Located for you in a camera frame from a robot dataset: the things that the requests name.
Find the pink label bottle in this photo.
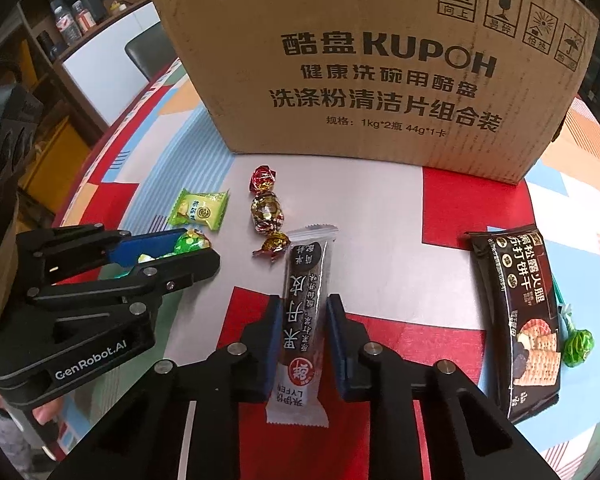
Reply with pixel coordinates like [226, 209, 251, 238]
[72, 0, 97, 36]

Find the colourful patchwork tablecloth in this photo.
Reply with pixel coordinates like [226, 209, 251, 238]
[50, 55, 600, 480]

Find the black white snack bar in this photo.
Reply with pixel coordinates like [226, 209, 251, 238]
[265, 225, 340, 428]

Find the gold brown chocolate ball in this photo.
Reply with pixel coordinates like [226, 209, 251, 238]
[249, 192, 286, 235]

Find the green candy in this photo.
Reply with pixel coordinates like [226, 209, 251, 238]
[137, 229, 213, 263]

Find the black biscuit packet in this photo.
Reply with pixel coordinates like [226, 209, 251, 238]
[467, 224, 563, 423]

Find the green yellow candy packet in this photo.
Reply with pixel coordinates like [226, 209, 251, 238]
[167, 188, 230, 232]

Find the red foil candy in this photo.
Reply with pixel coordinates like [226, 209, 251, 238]
[248, 164, 282, 195]

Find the brown cardboard box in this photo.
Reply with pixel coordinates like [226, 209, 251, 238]
[149, 0, 600, 186]

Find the clear water bottle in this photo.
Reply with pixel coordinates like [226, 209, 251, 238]
[52, 5, 81, 46]

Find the green lollipop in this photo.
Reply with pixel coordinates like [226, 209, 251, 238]
[550, 280, 596, 368]

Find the small gold foil candy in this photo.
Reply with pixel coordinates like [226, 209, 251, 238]
[251, 232, 292, 261]

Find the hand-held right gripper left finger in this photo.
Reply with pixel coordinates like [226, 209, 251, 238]
[50, 295, 286, 480]

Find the person's left hand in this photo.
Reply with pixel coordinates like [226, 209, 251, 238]
[30, 400, 63, 427]

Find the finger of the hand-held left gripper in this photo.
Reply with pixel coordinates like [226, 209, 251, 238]
[27, 252, 222, 322]
[17, 227, 213, 281]

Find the dark grey dining chair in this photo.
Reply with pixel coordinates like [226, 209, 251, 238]
[124, 22, 176, 83]

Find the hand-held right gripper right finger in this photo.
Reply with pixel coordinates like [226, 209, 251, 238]
[327, 294, 561, 480]

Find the wooden shelf with bottles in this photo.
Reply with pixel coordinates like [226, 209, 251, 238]
[17, 0, 166, 131]

